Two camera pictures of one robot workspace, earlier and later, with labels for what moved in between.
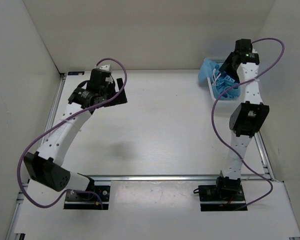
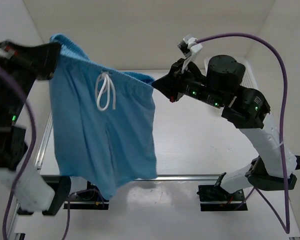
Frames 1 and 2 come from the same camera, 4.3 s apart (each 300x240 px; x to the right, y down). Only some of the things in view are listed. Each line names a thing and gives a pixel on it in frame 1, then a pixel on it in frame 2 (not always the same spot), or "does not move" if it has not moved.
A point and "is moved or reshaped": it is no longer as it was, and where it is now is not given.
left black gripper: [120, 99] -> [42, 58]
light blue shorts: [220, 82] is moved or reshaped
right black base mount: [213, 198] does not move
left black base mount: [88, 200] does not move
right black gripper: [226, 67] -> [170, 84]
